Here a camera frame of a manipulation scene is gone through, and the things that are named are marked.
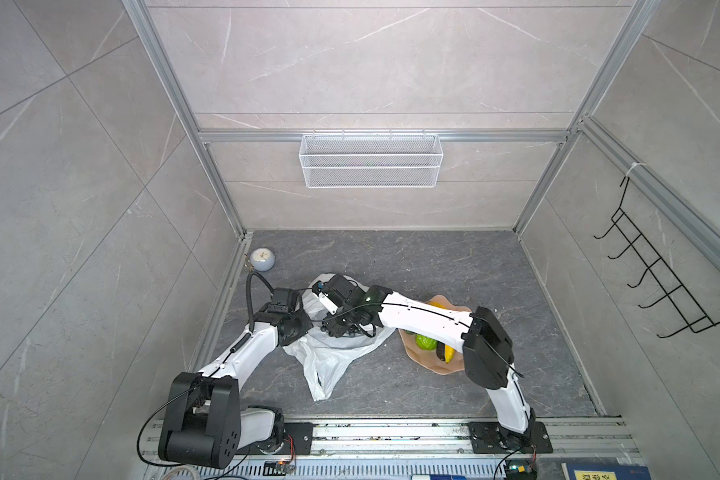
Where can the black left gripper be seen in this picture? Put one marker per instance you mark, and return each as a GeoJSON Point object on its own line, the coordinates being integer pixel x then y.
{"type": "Point", "coordinates": [306, 323]}

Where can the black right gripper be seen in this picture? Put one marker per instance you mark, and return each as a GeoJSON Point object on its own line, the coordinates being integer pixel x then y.
{"type": "Point", "coordinates": [336, 330]}

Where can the white plastic bag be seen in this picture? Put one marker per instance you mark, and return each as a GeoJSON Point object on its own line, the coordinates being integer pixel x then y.
{"type": "Point", "coordinates": [325, 359]}

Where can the green fake round fruit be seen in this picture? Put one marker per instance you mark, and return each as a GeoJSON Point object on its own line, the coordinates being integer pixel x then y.
{"type": "Point", "coordinates": [425, 343]}

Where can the pink shell-shaped bowl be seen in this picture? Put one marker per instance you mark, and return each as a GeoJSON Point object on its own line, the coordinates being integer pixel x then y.
{"type": "Point", "coordinates": [428, 359]}

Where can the dark fake grapes bunch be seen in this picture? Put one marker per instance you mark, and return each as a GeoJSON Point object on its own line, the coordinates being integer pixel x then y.
{"type": "Point", "coordinates": [440, 351]}

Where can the yellow fake banana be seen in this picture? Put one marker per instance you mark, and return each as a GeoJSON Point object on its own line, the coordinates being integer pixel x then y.
{"type": "Point", "coordinates": [448, 353]}

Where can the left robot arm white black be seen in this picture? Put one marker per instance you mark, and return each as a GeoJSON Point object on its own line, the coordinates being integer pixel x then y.
{"type": "Point", "coordinates": [204, 423]}

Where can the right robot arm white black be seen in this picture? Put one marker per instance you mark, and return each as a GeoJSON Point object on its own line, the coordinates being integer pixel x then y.
{"type": "Point", "coordinates": [486, 347]}

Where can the small grey-white round pot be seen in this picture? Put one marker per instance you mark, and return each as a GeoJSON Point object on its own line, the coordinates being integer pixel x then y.
{"type": "Point", "coordinates": [261, 259]}

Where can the blue yellow label box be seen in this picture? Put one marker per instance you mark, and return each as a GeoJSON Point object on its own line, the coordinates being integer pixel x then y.
{"type": "Point", "coordinates": [573, 471]}

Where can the white zip tie upper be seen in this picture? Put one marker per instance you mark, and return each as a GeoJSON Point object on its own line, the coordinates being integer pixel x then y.
{"type": "Point", "coordinates": [632, 167]}

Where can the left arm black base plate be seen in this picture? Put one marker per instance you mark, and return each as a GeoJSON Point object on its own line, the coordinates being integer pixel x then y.
{"type": "Point", "coordinates": [297, 436]}

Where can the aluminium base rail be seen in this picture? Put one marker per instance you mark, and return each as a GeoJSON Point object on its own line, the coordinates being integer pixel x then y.
{"type": "Point", "coordinates": [395, 438]}

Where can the white wire mesh basket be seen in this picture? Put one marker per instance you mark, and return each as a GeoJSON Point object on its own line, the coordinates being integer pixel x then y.
{"type": "Point", "coordinates": [391, 160]}

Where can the white slotted cable duct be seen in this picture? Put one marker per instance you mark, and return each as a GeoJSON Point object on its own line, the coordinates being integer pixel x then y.
{"type": "Point", "coordinates": [314, 468]}

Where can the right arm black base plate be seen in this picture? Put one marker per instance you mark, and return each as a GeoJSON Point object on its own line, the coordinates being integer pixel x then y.
{"type": "Point", "coordinates": [492, 438]}

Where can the black wire hook rack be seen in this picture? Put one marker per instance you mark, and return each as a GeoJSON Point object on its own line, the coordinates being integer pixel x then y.
{"type": "Point", "coordinates": [693, 316]}

